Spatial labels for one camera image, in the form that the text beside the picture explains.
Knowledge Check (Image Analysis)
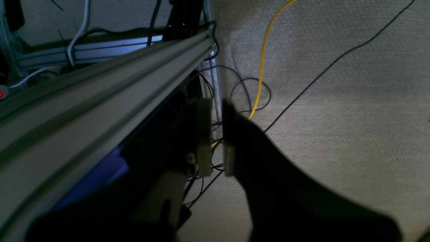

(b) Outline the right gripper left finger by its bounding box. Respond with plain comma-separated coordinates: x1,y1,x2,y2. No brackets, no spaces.
27,98,212,242

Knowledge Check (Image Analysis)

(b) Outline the white cable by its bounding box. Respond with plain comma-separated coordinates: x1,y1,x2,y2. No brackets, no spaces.
9,0,91,88

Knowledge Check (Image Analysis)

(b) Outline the aluminium frame rail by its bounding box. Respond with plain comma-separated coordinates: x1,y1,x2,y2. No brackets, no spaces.
0,30,214,242

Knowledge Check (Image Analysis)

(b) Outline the yellow cable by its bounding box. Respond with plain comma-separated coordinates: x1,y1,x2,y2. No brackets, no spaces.
211,0,298,147

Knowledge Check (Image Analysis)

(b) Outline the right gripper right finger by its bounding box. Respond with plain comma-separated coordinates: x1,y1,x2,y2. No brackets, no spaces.
222,99,402,242

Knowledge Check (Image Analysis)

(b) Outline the long black floor cable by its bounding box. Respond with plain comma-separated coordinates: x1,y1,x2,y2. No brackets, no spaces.
183,0,416,207

